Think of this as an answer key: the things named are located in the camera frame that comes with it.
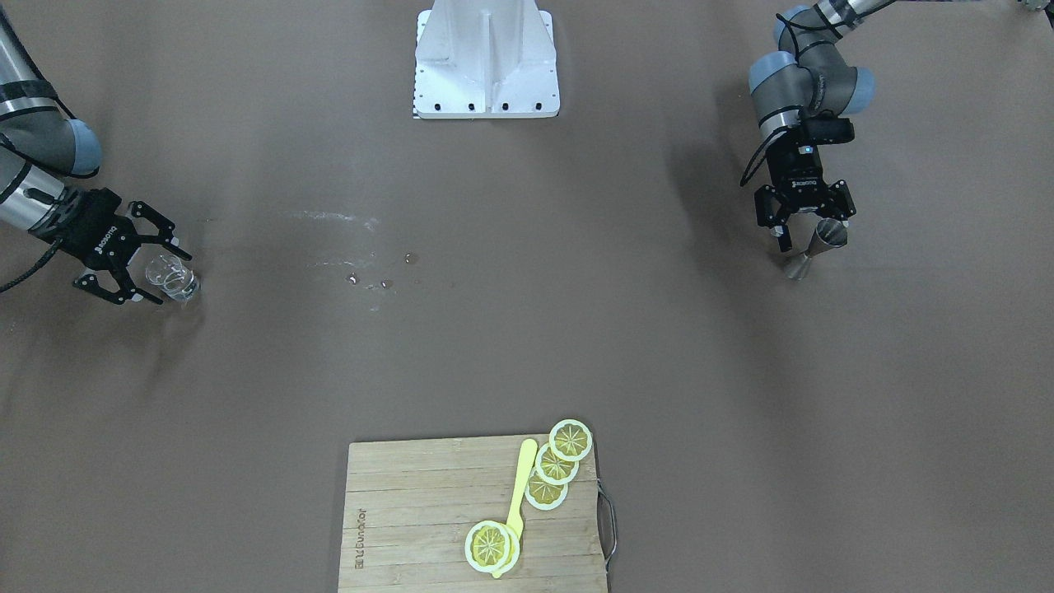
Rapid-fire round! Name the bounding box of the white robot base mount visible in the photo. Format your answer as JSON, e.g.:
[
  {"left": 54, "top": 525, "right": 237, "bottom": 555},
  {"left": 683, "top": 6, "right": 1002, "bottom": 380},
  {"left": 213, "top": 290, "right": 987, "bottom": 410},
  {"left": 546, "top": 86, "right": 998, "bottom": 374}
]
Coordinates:
[{"left": 412, "top": 1, "right": 561, "bottom": 119}]

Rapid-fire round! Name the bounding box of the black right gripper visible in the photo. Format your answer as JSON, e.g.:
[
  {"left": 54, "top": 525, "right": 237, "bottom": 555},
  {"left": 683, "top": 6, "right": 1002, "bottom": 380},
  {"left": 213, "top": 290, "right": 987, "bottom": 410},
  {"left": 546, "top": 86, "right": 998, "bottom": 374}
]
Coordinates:
[{"left": 50, "top": 187, "right": 194, "bottom": 307}]

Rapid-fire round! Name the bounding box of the lemon slice on knife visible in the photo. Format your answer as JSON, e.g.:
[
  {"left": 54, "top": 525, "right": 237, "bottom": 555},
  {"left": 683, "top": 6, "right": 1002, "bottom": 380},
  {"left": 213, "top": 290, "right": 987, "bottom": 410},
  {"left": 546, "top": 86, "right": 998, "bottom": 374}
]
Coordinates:
[{"left": 464, "top": 521, "right": 522, "bottom": 579}]

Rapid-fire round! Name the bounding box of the bamboo cutting board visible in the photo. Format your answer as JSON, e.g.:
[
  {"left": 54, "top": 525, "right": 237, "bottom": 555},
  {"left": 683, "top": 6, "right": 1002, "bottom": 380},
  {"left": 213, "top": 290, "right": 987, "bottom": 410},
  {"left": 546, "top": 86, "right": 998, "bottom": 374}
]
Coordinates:
[{"left": 338, "top": 435, "right": 611, "bottom": 592}]

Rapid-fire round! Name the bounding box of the steel jigger measuring cup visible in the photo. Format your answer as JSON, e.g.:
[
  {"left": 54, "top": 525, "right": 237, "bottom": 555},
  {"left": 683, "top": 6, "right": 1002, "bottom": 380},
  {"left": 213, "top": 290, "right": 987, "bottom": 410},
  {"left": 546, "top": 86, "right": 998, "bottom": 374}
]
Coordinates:
[{"left": 782, "top": 218, "right": 848, "bottom": 281}]

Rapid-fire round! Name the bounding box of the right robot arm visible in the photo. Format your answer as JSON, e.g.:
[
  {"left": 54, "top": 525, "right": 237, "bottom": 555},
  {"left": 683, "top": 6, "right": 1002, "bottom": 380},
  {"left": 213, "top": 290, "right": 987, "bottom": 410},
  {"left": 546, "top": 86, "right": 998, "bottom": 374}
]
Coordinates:
[{"left": 1, "top": 15, "right": 191, "bottom": 305}]

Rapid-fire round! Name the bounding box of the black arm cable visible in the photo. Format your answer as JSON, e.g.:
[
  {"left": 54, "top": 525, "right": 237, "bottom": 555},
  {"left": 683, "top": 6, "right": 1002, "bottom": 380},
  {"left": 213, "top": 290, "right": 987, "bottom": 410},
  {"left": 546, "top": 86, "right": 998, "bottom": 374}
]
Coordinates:
[
  {"left": 0, "top": 235, "right": 67, "bottom": 294},
  {"left": 739, "top": 124, "right": 783, "bottom": 187}
]

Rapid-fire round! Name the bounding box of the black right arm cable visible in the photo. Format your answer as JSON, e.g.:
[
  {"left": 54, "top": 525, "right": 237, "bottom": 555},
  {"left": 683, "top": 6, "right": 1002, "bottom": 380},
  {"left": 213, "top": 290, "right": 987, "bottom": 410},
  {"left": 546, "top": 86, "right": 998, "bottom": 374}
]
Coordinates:
[{"left": 0, "top": 235, "right": 67, "bottom": 294}]

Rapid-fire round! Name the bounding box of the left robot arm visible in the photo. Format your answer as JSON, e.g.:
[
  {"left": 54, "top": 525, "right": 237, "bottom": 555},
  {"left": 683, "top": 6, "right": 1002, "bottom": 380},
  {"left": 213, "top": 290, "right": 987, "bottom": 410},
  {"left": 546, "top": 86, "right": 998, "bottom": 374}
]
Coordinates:
[{"left": 740, "top": 1, "right": 891, "bottom": 253}]

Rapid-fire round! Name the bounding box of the clear glass shaker cup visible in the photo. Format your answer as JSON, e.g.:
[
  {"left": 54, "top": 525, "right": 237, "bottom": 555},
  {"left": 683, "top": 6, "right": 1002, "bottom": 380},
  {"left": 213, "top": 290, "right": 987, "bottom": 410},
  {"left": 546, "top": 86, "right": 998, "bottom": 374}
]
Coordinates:
[{"left": 144, "top": 254, "right": 201, "bottom": 301}]

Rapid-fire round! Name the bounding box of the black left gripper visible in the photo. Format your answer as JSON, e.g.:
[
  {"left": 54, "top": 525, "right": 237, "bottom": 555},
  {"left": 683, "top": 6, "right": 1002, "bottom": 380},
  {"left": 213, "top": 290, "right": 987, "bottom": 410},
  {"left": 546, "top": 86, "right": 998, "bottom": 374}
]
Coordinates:
[{"left": 754, "top": 130, "right": 856, "bottom": 253}]

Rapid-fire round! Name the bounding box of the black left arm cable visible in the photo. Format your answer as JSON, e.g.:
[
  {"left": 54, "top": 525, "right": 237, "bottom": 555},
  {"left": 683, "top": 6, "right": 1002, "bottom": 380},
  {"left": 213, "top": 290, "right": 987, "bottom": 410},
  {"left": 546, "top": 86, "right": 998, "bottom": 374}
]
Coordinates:
[{"left": 739, "top": 124, "right": 783, "bottom": 187}]

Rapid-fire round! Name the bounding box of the lemon slice top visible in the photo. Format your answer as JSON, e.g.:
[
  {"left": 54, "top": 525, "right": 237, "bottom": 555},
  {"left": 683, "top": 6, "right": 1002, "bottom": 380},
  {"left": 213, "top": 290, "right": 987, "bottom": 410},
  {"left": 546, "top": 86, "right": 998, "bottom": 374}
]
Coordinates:
[{"left": 548, "top": 419, "right": 594, "bottom": 462}]

